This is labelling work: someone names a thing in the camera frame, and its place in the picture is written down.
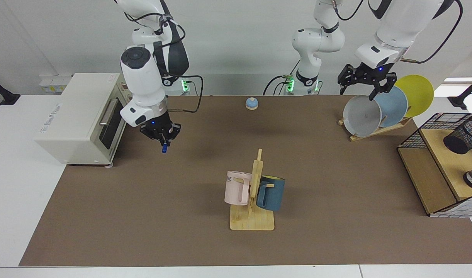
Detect black mesh pen holder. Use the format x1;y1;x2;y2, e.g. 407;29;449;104
443;119;472;155

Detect light blue plate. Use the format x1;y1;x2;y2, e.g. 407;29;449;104
373;86;408;128

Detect yellow plate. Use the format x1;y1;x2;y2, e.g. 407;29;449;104
394;75;435;118

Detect grey plate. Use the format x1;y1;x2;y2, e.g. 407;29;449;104
343;95;382;137

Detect wooden plate rack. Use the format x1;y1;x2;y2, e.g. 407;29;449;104
338;116;413;142

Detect brown table cloth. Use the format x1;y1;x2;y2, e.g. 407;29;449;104
19;95;472;267

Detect pink cup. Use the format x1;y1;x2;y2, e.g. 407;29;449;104
224;171;253;206

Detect pale toaster oven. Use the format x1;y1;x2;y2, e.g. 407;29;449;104
34;73;135;168

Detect wooden cup stand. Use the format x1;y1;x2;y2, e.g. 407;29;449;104
230;149;275;231

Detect teal cup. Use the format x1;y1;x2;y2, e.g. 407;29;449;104
256;175;286;212

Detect black base cables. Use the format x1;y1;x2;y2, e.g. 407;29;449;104
263;58;303;96

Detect wire basket with wooden floor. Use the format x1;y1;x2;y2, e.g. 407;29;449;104
397;113;472;219

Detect white wall socket strip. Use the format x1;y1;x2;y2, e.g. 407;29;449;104
39;75;73;94

